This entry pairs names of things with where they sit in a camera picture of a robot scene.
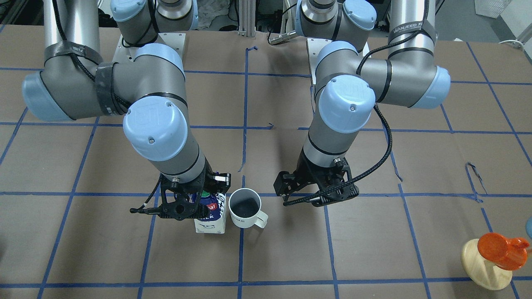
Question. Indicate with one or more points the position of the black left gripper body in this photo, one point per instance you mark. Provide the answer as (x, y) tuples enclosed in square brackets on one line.
[(284, 184)]

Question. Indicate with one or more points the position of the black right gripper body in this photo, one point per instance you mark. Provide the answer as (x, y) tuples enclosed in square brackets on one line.
[(220, 178)]

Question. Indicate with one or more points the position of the white mug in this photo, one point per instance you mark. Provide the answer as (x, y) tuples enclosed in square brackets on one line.
[(245, 209)]

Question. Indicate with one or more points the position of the blue white milk carton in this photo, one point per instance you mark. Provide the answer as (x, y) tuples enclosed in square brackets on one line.
[(215, 222)]

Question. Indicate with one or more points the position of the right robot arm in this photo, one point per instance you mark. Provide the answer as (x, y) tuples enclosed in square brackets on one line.
[(149, 91)]

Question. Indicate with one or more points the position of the metal cylinder connector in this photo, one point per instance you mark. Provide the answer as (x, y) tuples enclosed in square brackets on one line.
[(282, 38)]

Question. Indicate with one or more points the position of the wooden mug tree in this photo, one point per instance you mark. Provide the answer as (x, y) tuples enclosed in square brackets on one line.
[(483, 272)]

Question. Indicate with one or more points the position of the orange mug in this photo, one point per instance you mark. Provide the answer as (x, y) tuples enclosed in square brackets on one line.
[(507, 253)]

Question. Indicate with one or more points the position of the aluminium frame post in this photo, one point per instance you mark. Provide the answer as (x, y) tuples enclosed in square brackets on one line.
[(246, 20)]

